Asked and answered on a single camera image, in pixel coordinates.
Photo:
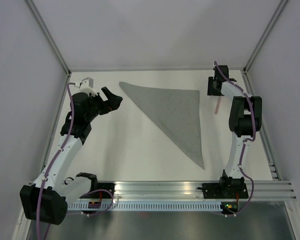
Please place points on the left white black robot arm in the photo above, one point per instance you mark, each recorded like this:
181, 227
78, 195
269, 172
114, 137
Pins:
47, 199

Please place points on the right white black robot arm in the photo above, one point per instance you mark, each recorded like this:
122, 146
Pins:
245, 120

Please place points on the aluminium frame post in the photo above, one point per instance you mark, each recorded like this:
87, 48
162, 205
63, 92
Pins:
47, 35
266, 33

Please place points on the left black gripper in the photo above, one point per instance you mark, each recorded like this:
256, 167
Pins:
111, 104

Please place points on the white slotted cable duct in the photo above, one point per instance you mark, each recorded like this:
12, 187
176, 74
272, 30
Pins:
148, 206

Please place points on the right aluminium frame post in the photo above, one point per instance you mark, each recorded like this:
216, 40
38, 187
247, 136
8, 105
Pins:
266, 33

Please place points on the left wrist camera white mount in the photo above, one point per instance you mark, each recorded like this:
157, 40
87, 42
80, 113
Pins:
86, 86

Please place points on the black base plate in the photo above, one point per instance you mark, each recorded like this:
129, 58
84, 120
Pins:
103, 190
216, 191

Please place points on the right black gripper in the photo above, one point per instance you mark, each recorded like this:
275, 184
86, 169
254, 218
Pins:
211, 91

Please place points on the aluminium front rail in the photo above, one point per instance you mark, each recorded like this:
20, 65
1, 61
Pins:
260, 190

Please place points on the grey cloth napkin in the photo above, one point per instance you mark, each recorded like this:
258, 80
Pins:
175, 112

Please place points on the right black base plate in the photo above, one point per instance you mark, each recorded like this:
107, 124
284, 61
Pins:
216, 191

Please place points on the left aluminium frame post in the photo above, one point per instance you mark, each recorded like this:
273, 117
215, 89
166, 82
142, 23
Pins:
47, 35

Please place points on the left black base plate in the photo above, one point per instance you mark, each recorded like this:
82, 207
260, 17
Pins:
103, 190

